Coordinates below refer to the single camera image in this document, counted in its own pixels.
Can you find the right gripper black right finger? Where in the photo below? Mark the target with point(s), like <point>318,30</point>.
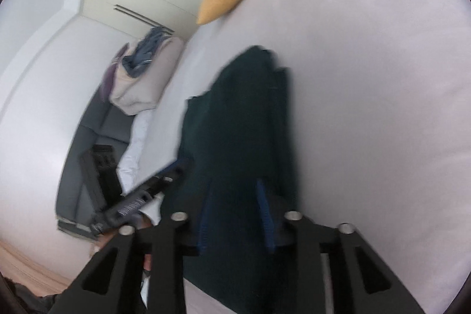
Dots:
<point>313,268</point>

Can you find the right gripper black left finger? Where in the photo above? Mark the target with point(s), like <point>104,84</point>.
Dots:
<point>111,281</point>

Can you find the dark green knit sweater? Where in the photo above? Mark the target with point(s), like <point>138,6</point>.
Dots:
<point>238,138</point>

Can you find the left dark jacket forearm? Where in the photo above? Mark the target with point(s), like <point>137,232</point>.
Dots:
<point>18,299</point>

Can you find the person's left hand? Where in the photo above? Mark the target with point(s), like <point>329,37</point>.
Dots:
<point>141,221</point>

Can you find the white ruffled pillow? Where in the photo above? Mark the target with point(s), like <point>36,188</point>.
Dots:
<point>128,165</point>

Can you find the grey padded headboard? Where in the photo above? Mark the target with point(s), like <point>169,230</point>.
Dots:
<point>100,140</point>

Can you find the folded beige duvet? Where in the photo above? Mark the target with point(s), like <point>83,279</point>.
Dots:
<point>136,94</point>

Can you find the purple pillow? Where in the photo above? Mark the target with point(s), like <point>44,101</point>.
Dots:
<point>107,82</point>

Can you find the blue grey crumpled garment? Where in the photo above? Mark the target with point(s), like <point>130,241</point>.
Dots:
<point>137,61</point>

